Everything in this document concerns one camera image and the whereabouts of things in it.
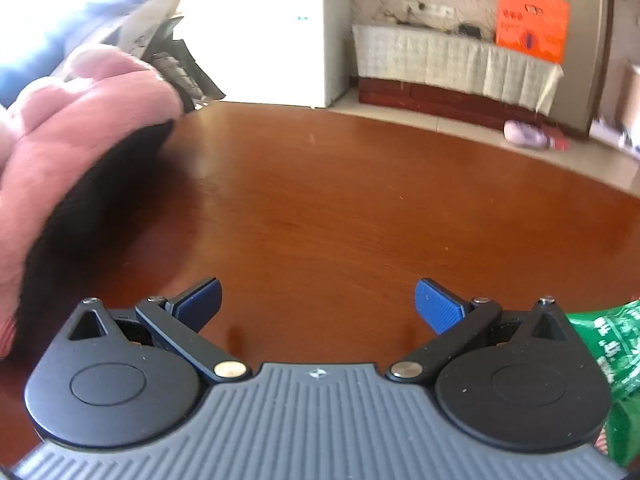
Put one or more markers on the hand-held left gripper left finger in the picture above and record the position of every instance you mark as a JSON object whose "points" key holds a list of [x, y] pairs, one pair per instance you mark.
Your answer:
{"points": [[200, 305]]}

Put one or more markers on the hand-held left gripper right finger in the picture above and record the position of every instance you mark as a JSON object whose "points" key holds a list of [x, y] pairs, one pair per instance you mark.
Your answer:
{"points": [[437, 305]]}

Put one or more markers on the green striped-edge snack bag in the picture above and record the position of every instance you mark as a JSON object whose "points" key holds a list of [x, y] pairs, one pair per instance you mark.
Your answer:
{"points": [[615, 360]]}

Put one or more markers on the pink plush toy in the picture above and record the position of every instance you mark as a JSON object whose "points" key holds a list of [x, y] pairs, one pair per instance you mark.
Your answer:
{"points": [[75, 125]]}

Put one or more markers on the blue cloth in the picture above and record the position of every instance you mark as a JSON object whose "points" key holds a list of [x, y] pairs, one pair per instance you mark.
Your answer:
{"points": [[45, 25]]}

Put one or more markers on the TV bench with cloth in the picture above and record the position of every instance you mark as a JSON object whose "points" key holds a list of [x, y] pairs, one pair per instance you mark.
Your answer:
{"points": [[450, 60]]}

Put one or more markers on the orange cardboard box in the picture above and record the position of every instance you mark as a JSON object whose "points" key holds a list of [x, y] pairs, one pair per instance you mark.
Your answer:
{"points": [[532, 22]]}

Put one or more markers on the purple plastic bottle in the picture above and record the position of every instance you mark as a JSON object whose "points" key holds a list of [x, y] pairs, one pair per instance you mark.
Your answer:
{"points": [[525, 135]]}

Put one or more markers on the white wall sockets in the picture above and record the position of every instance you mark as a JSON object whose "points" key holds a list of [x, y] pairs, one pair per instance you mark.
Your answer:
{"points": [[430, 8]]}

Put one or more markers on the dark wooden television cabinet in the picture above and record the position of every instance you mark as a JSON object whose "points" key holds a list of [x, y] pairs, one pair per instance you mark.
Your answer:
{"points": [[440, 97]]}

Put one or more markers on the black router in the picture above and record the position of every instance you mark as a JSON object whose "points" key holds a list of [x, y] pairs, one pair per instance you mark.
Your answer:
{"points": [[470, 30]]}

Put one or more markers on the white chest freezer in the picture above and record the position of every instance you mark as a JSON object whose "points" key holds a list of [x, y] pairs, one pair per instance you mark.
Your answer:
{"points": [[280, 35]]}

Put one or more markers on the white flat box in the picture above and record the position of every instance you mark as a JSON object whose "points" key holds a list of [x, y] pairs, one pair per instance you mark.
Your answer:
{"points": [[610, 132]]}

